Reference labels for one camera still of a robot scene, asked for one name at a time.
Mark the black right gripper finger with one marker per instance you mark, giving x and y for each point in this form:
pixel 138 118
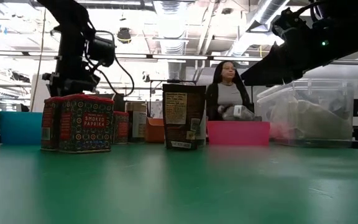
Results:
pixel 275 70

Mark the red-lid smoked paprika tin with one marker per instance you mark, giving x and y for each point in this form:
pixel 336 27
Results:
pixel 121 127
pixel 85 124

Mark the wooden-lid spice jar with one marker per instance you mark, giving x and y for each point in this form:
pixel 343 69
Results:
pixel 136 121

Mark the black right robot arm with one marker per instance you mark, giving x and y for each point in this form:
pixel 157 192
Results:
pixel 346 34

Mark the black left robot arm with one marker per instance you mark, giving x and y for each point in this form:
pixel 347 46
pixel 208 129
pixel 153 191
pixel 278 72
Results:
pixel 70 46

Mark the clear plastic storage container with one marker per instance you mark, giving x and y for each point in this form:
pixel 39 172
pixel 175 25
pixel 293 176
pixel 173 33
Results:
pixel 306 93

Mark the person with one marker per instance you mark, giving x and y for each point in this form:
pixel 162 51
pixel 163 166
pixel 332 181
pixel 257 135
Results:
pixel 227 93

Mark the grey bundle with white label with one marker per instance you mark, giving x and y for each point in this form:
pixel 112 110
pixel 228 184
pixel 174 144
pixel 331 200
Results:
pixel 238 112

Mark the grey crumpled cloth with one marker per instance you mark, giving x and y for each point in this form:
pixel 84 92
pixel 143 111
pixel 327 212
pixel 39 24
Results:
pixel 312 121

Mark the teal plastic bin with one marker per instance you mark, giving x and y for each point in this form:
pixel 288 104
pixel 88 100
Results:
pixel 20 127

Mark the black hanging ceiling lamp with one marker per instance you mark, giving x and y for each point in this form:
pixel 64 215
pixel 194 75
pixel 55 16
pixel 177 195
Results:
pixel 124 35

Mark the pink plastic bin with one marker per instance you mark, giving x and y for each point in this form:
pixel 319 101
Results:
pixel 238 133

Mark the orange plastic bin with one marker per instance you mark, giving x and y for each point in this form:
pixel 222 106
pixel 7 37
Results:
pixel 155 130

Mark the green table mat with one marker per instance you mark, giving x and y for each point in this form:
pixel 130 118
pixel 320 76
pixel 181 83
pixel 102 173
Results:
pixel 179 186

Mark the silver ventilation duct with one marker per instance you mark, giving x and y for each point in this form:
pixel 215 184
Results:
pixel 172 37

